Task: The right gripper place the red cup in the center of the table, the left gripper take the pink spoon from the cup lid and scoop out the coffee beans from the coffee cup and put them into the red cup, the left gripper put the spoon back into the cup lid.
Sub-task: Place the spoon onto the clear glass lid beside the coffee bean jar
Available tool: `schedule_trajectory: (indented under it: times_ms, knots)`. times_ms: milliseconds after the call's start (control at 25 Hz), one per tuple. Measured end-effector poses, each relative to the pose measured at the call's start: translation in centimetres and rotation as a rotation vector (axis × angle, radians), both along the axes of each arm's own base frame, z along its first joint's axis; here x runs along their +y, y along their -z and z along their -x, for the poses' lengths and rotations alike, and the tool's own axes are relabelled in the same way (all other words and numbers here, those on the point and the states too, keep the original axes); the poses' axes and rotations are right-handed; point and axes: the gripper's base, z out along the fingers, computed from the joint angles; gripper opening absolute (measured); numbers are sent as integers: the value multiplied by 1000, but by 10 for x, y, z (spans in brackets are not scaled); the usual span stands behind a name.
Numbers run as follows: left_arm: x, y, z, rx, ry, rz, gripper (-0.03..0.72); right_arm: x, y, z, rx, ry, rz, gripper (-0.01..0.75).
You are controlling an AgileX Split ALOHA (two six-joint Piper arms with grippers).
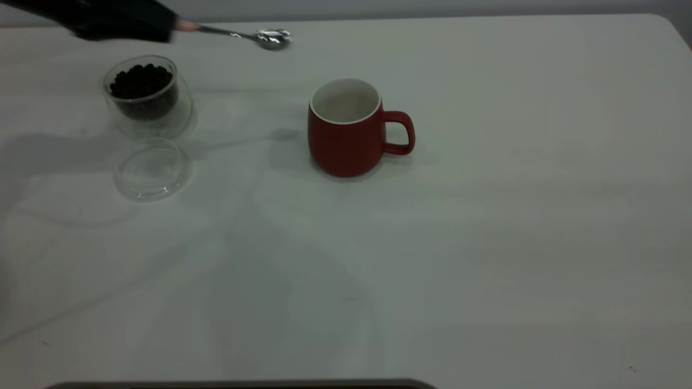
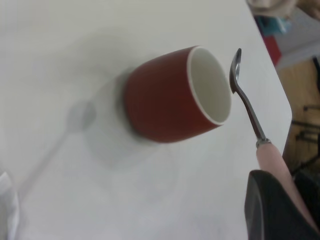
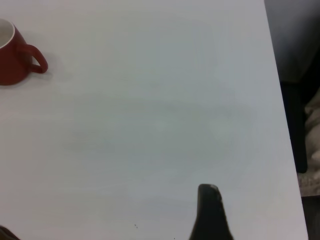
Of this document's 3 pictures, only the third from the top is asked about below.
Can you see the beige fabric bundle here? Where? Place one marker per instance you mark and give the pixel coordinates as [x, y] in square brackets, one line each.
[313, 130]

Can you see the dark grey panel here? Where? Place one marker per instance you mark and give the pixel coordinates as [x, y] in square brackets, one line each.
[295, 37]

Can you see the red ceramic cup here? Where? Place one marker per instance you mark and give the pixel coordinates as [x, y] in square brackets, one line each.
[12, 62]

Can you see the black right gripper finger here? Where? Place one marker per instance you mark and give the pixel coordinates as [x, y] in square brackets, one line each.
[210, 217]

